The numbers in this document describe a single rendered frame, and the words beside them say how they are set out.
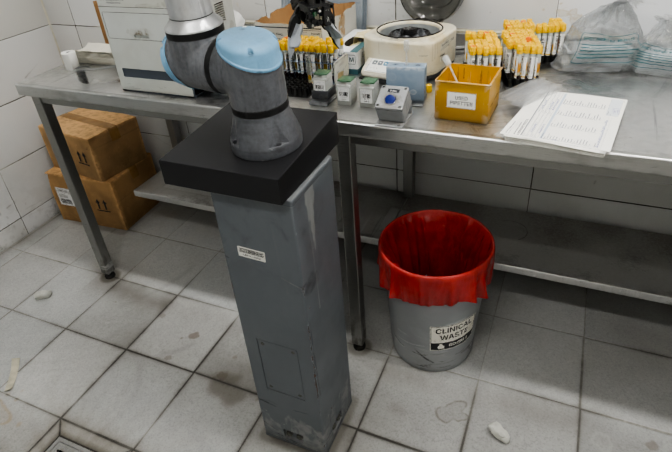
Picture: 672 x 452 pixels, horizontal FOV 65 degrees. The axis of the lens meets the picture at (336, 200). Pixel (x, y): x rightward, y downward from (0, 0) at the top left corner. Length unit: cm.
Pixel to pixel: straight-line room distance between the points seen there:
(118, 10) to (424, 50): 87
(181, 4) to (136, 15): 58
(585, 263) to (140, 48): 154
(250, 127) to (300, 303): 42
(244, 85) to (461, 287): 86
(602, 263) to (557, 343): 31
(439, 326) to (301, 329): 53
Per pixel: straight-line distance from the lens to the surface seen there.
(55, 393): 211
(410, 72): 141
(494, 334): 199
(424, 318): 165
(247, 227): 115
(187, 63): 111
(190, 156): 115
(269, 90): 103
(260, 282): 124
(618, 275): 191
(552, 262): 190
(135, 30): 168
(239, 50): 100
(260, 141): 106
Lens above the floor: 143
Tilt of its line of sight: 33 degrees down
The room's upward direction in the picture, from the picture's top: 5 degrees counter-clockwise
